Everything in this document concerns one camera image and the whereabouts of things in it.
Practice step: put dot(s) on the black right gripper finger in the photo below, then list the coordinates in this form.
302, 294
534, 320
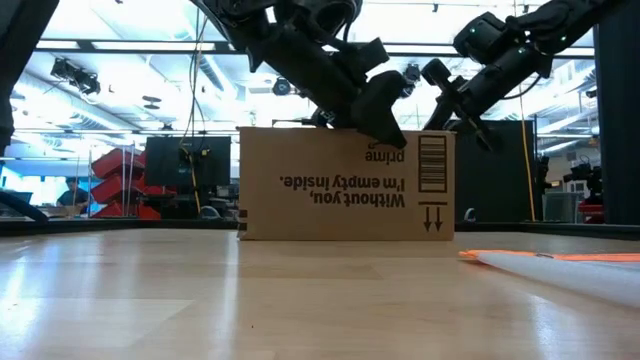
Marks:
445, 117

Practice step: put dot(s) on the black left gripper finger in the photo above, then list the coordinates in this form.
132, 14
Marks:
377, 105

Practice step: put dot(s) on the brown cardboard shipping box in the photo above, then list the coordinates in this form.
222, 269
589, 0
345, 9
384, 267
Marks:
300, 210

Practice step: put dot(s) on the white mesh pouch orange trim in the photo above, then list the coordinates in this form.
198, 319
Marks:
575, 280

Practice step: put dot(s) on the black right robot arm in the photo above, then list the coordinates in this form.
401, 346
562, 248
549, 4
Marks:
565, 20

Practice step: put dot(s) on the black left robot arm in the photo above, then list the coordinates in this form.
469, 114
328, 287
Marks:
225, 15

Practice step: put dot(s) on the black ceiling spotlight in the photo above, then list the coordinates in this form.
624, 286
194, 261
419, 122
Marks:
411, 75

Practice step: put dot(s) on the grey crate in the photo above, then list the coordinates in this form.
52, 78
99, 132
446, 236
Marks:
560, 207

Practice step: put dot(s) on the black ceiling disc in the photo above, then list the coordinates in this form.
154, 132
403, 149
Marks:
151, 99

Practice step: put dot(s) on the black monitor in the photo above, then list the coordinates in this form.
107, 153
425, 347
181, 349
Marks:
170, 162

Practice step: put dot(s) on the red storage bin rack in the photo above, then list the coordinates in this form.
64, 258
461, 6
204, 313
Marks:
112, 165

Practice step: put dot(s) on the person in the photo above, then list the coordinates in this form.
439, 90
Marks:
74, 197

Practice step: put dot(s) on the round black overhead camera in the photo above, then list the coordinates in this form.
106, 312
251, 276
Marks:
281, 87

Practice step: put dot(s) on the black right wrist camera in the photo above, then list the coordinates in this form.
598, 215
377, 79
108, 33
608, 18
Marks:
480, 37

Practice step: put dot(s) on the black camera rig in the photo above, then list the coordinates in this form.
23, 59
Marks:
582, 172

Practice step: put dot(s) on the black frame post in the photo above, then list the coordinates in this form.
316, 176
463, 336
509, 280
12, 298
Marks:
620, 150

